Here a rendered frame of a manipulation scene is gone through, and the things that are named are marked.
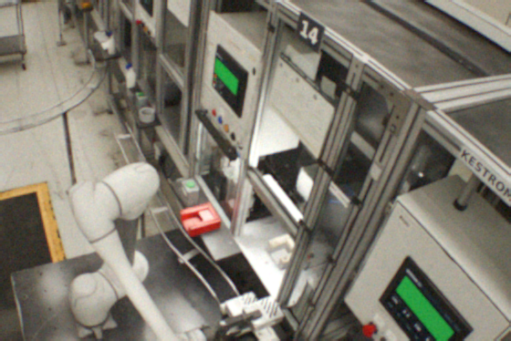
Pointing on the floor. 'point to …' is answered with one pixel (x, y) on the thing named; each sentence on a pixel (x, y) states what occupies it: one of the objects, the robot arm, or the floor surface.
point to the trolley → (10, 46)
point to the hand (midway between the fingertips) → (252, 318)
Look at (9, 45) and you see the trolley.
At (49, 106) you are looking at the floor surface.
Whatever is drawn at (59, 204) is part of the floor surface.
